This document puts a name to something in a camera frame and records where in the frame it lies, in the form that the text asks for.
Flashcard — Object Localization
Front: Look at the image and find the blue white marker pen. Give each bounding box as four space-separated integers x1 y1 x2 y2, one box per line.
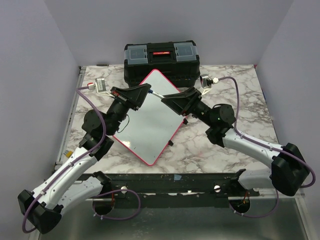
148 89 164 99

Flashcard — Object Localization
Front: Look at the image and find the black mounting rail base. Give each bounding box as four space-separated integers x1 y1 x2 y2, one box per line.
79 170 259 208

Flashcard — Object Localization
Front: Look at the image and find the yellow grey small connector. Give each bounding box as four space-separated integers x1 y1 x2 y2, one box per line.
63 150 73 158

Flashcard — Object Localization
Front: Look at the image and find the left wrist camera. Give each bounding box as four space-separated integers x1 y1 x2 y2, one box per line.
87 78 107 93

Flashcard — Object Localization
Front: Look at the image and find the aluminium frame rail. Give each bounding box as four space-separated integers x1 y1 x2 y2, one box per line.
53 66 87 172

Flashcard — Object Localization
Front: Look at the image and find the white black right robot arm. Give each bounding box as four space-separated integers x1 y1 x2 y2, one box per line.
161 87 314 197

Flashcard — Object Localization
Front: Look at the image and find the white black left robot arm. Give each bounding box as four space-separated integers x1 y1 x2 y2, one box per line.
17 83 151 234

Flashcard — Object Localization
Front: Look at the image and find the pink-framed whiteboard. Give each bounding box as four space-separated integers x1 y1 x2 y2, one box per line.
112 68 190 167

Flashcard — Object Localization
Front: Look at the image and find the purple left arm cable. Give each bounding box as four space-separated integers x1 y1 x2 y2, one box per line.
21 86 108 234

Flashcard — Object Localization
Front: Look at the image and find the black plastic toolbox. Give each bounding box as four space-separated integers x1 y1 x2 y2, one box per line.
124 40 200 88

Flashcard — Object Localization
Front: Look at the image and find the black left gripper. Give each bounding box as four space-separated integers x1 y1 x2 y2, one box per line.
107 83 152 136

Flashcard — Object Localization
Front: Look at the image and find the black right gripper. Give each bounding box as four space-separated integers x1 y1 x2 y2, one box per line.
160 87 215 128

